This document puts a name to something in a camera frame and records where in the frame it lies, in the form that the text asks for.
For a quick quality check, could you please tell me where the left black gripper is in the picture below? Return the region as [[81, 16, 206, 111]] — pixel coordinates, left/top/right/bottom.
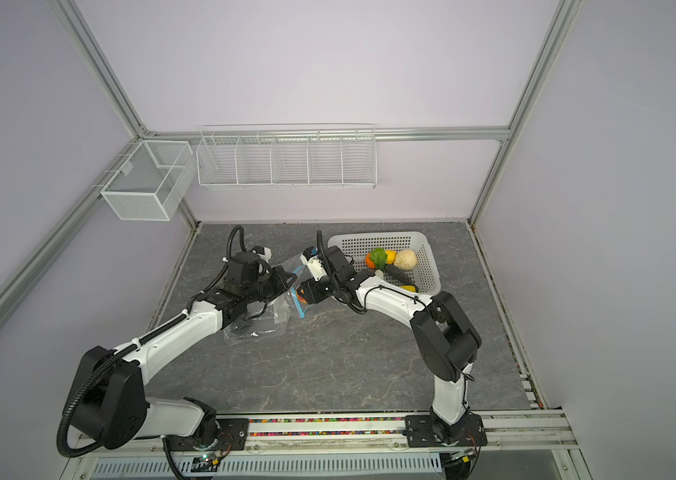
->
[[244, 265, 298, 304]]

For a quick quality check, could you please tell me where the white plastic perforated basket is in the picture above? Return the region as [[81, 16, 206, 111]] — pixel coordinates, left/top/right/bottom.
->
[[328, 231, 441, 295]]

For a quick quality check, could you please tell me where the clear zip top bag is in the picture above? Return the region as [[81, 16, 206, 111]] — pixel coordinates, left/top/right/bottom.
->
[[223, 256, 312, 345]]

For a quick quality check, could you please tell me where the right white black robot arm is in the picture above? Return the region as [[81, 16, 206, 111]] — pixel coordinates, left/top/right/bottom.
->
[[296, 246, 487, 447]]

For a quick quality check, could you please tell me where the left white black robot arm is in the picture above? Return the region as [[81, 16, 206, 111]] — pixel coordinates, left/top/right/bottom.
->
[[56, 225, 297, 458]]

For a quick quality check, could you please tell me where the orange toy carrot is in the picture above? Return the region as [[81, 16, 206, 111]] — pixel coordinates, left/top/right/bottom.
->
[[365, 254, 376, 270]]

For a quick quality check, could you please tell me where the dark green toy cucumber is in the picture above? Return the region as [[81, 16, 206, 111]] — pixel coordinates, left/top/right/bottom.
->
[[384, 265, 417, 290]]

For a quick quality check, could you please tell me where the beige round toy bun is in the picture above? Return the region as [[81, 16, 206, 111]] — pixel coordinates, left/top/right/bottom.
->
[[393, 249, 419, 271]]

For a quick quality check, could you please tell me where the small white mesh box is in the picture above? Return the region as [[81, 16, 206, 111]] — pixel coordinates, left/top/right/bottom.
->
[[101, 140, 196, 221]]

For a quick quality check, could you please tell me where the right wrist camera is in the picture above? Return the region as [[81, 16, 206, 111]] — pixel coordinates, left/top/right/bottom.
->
[[301, 255, 327, 281]]

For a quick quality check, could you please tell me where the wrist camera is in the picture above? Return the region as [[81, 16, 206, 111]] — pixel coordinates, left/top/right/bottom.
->
[[301, 255, 327, 281], [251, 246, 272, 261]]

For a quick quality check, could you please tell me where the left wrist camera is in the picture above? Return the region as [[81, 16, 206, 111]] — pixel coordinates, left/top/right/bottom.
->
[[251, 246, 272, 261]]

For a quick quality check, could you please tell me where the long white wire shelf basket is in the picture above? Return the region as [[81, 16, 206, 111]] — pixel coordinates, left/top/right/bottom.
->
[[196, 123, 378, 190]]

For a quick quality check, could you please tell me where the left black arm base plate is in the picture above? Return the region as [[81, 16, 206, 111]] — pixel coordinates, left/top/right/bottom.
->
[[167, 417, 250, 453]]

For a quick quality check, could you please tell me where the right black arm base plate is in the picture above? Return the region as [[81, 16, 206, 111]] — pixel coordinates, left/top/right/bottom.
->
[[404, 412, 488, 448]]

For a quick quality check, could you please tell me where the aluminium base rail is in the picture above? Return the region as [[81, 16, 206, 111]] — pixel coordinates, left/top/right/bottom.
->
[[70, 409, 580, 460]]

